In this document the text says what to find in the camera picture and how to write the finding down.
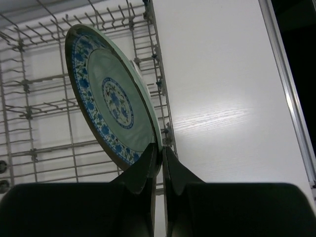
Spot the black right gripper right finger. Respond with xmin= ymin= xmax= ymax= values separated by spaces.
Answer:
xmin=162 ymin=147 xmax=316 ymax=237

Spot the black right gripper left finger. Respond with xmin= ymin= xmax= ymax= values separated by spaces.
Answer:
xmin=0 ymin=143 xmax=158 ymax=237

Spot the blue floral green plate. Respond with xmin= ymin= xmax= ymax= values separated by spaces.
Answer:
xmin=65 ymin=24 xmax=163 ymax=170

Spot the white plate with dark outline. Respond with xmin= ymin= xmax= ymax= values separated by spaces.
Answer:
xmin=130 ymin=60 xmax=150 ymax=95

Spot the grey wire dish rack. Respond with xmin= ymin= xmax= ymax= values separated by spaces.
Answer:
xmin=0 ymin=0 xmax=176 ymax=195

